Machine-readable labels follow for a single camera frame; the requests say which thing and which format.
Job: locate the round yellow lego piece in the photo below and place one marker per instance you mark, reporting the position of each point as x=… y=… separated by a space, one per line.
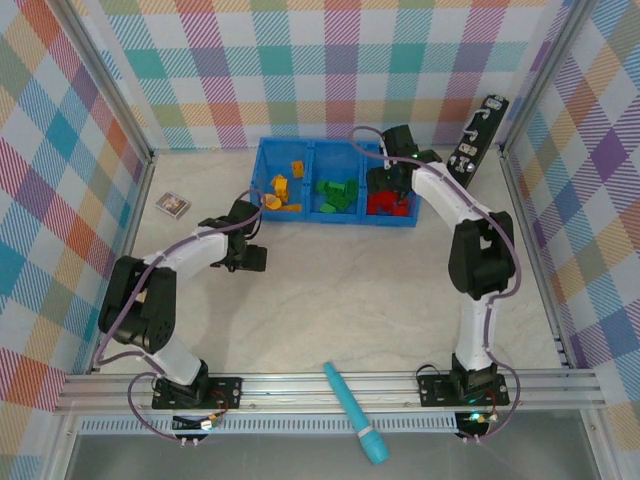
x=272 y=201

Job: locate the long yellow lego brick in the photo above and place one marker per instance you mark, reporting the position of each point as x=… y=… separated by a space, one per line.
x=292 y=207

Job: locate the long green lego brick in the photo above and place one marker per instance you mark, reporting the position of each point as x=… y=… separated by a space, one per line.
x=352 y=187
x=341 y=200
x=327 y=207

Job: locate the small green lego brick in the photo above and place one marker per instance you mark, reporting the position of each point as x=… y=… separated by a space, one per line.
x=336 y=187
x=320 y=187

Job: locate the small yellow lego brick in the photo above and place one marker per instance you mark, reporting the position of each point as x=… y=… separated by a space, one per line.
x=298 y=168

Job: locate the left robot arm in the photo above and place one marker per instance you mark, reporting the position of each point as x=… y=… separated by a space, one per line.
x=155 y=330

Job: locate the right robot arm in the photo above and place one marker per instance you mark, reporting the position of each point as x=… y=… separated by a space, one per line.
x=480 y=260

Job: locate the small card box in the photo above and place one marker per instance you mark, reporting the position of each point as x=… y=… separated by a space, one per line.
x=173 y=203

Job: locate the blue three-compartment bin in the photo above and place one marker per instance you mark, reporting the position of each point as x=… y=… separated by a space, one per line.
x=330 y=160

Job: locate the black case with metal latches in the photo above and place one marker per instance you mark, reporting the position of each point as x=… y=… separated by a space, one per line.
x=475 y=145

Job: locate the yellow power connector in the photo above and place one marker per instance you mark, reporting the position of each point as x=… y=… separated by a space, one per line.
x=475 y=417
x=210 y=422

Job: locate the teal pen-shaped tool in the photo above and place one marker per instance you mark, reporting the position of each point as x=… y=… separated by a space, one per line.
x=352 y=415

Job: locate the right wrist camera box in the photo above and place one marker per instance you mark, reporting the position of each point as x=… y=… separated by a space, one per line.
x=385 y=152

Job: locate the aluminium wall rail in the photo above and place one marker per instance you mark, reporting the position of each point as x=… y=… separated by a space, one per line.
x=200 y=149

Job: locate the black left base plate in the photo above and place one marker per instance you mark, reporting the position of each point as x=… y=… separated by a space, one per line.
x=225 y=392

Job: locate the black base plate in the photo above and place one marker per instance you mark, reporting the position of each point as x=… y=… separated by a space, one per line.
x=435 y=390
x=225 y=392

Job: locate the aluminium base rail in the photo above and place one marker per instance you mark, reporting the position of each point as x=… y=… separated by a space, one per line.
x=325 y=395

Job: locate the aluminium corner post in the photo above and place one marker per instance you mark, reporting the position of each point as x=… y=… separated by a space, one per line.
x=100 y=75
x=545 y=75

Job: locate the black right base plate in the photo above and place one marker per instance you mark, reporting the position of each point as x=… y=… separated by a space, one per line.
x=435 y=390

